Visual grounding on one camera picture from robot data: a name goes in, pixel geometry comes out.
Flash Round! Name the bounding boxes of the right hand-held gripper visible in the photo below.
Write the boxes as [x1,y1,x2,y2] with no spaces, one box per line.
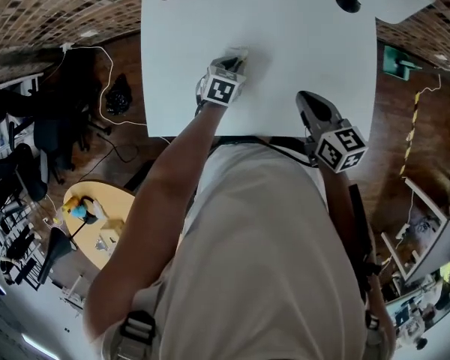
[295,90,369,174]

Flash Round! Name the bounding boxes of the long white cable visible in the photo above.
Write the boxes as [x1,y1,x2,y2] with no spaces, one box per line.
[61,43,172,146]

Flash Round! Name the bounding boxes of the person's left forearm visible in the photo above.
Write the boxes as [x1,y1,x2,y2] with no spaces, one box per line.
[140,101,232,202]

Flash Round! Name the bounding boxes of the black harness strap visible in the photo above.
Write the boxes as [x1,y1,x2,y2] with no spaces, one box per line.
[346,184,380,303]

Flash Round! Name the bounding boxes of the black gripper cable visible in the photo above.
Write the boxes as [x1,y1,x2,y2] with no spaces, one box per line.
[209,136,316,169]

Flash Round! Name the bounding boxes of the person's right forearm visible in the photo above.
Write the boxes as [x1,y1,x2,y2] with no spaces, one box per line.
[318,165,357,221]

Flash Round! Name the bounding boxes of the white rectangular table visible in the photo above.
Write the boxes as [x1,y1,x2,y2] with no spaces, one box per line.
[140,0,378,139]

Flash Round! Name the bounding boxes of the yellow black hazard tape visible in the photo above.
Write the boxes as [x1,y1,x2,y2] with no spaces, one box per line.
[399,91,423,176]

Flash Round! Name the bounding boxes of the blue and yellow toy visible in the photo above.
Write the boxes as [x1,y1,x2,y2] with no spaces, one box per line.
[61,196,82,213]

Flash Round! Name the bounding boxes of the black office chair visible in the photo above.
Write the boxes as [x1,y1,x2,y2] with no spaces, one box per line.
[0,144,49,212]

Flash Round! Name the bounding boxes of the grey back office chair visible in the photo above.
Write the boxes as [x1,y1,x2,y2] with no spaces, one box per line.
[33,118,78,185]

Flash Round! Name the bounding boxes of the grey partition panel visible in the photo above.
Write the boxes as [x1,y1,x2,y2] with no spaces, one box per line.
[403,212,450,285]

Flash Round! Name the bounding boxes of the black desk lamp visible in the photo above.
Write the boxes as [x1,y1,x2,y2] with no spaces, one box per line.
[37,196,98,287]

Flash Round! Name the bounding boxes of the dark grey chair seat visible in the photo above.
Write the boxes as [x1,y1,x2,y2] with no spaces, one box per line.
[123,159,155,194]

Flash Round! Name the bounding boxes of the black strap buckle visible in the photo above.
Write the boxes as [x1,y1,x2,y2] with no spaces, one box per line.
[120,310,158,347]
[364,311,380,332]

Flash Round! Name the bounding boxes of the person's white shirt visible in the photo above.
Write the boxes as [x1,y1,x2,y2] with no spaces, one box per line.
[153,142,368,360]

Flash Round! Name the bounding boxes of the grey shoulder strap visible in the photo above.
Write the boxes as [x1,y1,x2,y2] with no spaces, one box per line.
[112,286,158,360]

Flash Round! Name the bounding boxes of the black plastic bag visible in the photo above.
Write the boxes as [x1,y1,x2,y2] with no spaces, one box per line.
[105,73,134,116]

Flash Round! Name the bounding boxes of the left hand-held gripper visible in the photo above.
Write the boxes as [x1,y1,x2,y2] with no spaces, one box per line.
[201,54,248,108]

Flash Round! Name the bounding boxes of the round wooden table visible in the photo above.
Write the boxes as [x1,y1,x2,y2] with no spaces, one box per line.
[62,180,137,273]

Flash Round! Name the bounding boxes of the thin yellowish cable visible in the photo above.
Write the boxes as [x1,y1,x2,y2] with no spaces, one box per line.
[419,73,443,93]

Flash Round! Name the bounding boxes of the green dustpan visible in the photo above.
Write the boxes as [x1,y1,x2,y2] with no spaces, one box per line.
[382,45,423,81]

